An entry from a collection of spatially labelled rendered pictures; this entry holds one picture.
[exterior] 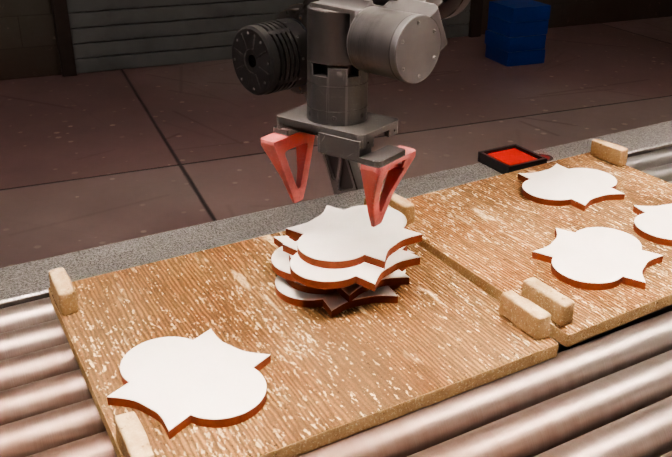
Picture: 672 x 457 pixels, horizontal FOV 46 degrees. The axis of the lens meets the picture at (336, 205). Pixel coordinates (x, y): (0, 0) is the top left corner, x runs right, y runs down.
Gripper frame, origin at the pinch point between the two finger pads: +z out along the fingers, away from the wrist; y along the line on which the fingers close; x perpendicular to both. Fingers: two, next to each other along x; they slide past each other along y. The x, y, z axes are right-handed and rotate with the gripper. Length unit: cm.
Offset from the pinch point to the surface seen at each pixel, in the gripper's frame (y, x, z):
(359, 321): 4.5, -2.0, 10.9
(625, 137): 8, 75, 11
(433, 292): 7.8, 7.3, 10.7
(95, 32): -387, 269, 71
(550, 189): 8.1, 39.0, 9.0
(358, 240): 0.7, 3.2, 5.0
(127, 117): -296, 215, 99
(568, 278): 18.8, 17.3, 9.7
